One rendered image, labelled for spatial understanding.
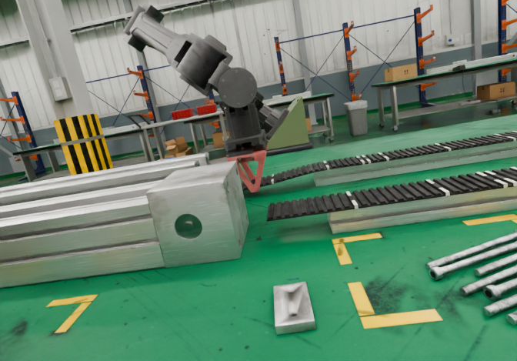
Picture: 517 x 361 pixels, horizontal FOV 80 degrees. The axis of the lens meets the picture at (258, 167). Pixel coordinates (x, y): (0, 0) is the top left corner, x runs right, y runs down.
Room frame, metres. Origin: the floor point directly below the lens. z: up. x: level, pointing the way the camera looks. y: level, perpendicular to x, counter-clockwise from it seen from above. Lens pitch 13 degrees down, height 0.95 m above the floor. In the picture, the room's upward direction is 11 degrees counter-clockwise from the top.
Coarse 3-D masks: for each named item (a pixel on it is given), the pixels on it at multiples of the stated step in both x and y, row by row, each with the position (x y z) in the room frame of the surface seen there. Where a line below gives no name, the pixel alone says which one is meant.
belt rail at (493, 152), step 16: (496, 144) 0.49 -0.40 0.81; (512, 144) 0.49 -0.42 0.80; (400, 160) 0.51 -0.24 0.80; (416, 160) 0.51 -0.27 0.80; (432, 160) 0.51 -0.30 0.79; (448, 160) 0.50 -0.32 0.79; (464, 160) 0.50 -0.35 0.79; (480, 160) 0.49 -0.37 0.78; (320, 176) 0.53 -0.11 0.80; (336, 176) 0.53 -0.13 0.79; (352, 176) 0.52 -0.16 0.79; (368, 176) 0.52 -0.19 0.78
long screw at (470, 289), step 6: (504, 270) 0.21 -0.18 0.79; (510, 270) 0.21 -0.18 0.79; (516, 270) 0.21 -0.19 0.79; (492, 276) 0.21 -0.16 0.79; (498, 276) 0.21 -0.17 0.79; (504, 276) 0.21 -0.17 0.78; (510, 276) 0.21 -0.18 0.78; (474, 282) 0.21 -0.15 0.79; (480, 282) 0.20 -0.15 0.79; (486, 282) 0.20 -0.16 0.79; (492, 282) 0.20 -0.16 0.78; (462, 288) 0.20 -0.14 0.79; (468, 288) 0.20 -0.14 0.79; (474, 288) 0.20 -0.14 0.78; (480, 288) 0.20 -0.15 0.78; (462, 294) 0.20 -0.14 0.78; (468, 294) 0.20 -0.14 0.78
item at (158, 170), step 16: (160, 160) 0.63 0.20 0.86; (176, 160) 0.60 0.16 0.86; (192, 160) 0.60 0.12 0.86; (80, 176) 0.63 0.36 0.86; (96, 176) 0.62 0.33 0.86; (112, 176) 0.54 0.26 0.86; (128, 176) 0.54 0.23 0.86; (144, 176) 0.53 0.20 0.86; (160, 176) 0.53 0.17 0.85; (0, 192) 0.65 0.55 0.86; (16, 192) 0.56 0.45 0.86; (32, 192) 0.56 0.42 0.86; (48, 192) 0.55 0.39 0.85; (64, 192) 0.55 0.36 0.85; (80, 192) 0.56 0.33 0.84
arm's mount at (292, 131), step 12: (300, 96) 1.02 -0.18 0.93; (288, 108) 1.18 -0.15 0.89; (300, 108) 0.98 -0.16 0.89; (288, 120) 0.99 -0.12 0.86; (300, 120) 0.98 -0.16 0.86; (276, 132) 0.99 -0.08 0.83; (288, 132) 0.99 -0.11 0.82; (300, 132) 0.98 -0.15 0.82; (276, 144) 0.99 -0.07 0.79; (288, 144) 0.99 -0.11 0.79; (300, 144) 0.99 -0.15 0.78
